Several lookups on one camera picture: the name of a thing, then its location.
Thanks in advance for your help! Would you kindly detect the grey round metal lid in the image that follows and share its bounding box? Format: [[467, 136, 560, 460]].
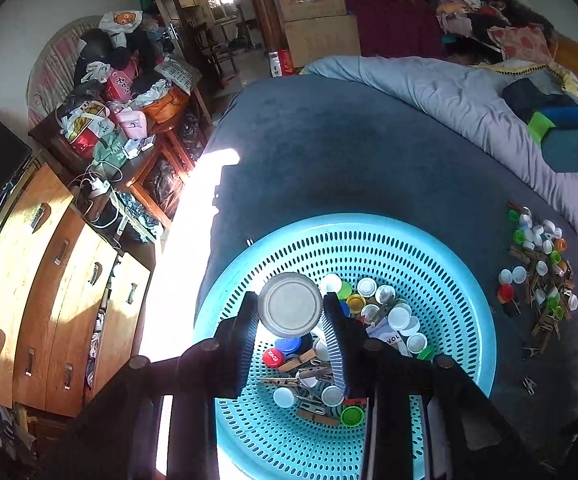
[[257, 272, 324, 338]]

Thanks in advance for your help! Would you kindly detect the green cap in basket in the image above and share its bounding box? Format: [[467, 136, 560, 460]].
[[340, 405, 365, 428]]

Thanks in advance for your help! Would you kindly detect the red cap in basket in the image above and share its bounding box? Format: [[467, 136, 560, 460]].
[[262, 347, 286, 370]]

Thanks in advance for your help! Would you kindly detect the blue cap in basket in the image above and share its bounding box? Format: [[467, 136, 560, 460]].
[[275, 338, 302, 356]]

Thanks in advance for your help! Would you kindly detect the turquoise plastic laundry basket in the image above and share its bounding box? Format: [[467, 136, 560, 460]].
[[194, 214, 497, 479]]

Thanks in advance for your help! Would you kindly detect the black bottle cap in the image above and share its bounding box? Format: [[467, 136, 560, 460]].
[[502, 301, 519, 318]]

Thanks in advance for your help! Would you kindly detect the red bottle cap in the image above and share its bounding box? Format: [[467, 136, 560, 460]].
[[496, 284, 514, 304]]

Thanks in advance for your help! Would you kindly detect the silver metal clip left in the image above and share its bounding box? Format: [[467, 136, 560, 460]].
[[522, 376, 536, 396]]

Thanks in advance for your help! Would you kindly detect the white bottle cap left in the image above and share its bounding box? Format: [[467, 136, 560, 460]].
[[498, 269, 513, 285]]

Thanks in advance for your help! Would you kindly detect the white bottle cap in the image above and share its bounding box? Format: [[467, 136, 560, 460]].
[[511, 266, 528, 284], [498, 269, 513, 285]]

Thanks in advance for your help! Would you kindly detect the dark metal clip front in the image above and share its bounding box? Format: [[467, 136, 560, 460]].
[[522, 347, 540, 360]]

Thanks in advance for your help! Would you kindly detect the wooden drawer cabinet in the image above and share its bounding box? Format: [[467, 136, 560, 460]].
[[0, 165, 151, 417]]

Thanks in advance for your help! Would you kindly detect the white cap at pile right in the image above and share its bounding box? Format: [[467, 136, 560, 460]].
[[568, 294, 578, 311]]

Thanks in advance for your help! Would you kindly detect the blue-grey bed blanket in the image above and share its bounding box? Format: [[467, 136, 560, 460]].
[[202, 76, 578, 463]]

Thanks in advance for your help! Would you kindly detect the cluttered wooden side table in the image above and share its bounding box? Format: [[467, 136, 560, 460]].
[[26, 10, 211, 243]]

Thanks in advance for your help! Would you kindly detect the navy blue quilt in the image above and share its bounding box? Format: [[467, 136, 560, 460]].
[[502, 78, 578, 172]]

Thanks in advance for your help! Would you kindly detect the magenta cloth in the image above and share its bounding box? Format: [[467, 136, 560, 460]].
[[346, 0, 445, 58]]

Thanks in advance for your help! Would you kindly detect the cardboard box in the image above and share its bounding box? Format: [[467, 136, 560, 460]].
[[284, 15, 360, 67]]

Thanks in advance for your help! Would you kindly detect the pile of clothes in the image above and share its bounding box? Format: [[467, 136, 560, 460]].
[[426, 0, 578, 99]]

